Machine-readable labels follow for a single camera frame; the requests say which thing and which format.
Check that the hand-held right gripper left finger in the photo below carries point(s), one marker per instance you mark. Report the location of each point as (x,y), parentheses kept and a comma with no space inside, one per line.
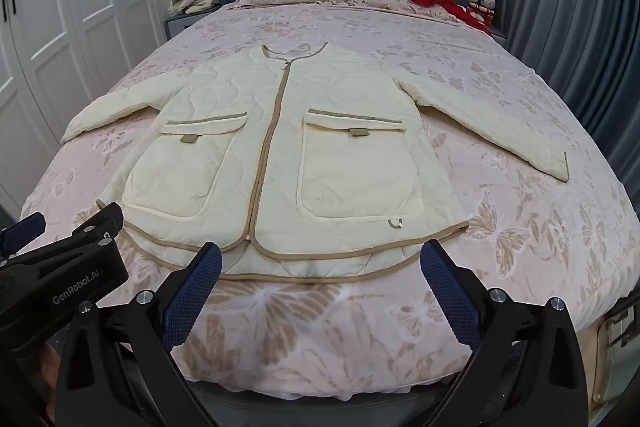
(192,289)

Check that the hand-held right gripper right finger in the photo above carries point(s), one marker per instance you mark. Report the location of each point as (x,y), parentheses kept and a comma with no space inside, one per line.
(450,292)

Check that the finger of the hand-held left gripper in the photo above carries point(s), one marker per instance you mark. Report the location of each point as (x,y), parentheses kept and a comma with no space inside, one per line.
(100,219)
(20,229)

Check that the cream quilted jacket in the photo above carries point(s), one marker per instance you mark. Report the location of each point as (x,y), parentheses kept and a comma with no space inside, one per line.
(280,187)

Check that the white wardrobe doors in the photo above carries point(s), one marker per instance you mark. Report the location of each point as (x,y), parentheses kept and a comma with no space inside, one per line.
(100,7)

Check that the blue nightstand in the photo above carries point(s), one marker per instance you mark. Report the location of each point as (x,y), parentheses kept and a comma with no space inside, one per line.
(190,21)
(497,36)

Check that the pink butterfly printed blanket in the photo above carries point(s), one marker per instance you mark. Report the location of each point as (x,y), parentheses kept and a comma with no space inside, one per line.
(450,72)

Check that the grey blue curtain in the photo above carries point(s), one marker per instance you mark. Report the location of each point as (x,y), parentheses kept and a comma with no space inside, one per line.
(575,32)

